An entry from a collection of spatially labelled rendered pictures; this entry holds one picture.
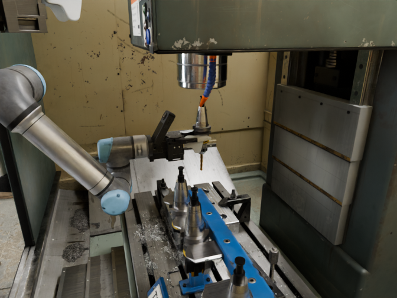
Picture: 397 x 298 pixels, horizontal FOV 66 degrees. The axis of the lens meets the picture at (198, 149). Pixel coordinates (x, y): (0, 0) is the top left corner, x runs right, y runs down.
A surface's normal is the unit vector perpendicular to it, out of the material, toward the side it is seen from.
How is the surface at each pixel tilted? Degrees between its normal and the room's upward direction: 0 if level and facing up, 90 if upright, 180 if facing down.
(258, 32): 90
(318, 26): 90
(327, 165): 90
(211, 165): 24
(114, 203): 90
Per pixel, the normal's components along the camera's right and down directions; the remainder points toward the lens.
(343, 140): -0.96, 0.10
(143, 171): 0.12, -0.70
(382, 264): 0.30, 0.34
